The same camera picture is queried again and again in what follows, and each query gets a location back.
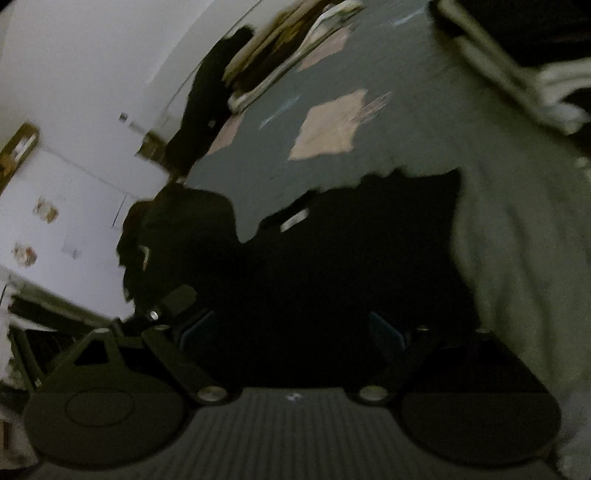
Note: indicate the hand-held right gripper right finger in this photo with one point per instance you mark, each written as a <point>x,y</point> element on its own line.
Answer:
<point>385,332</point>

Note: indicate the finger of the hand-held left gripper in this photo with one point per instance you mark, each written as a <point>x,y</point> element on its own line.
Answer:
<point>168,302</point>

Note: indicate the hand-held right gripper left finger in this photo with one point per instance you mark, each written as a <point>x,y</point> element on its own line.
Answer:
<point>198,330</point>

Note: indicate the black button shirt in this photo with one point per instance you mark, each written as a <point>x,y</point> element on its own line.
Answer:
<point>346,254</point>

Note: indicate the stack of folded brown clothes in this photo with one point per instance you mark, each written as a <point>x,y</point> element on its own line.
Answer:
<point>268,50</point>

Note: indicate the pile of dark and white clothes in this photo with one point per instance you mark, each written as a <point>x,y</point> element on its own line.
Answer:
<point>498,50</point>

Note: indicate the dark brown cloth pile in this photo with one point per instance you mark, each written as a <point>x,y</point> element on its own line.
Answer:
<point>184,221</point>

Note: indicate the dark furniture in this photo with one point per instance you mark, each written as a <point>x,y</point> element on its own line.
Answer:
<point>37,332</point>

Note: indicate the black garment pile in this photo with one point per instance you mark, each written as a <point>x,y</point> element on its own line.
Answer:
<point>203,106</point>

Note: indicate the grey patchwork quilt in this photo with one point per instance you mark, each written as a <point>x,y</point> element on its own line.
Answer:
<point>415,115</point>

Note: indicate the small wall sticker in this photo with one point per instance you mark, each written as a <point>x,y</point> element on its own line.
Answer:
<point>25,254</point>
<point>46,211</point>

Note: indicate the gold picture frame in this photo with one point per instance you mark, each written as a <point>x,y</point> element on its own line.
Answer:
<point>21,147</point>

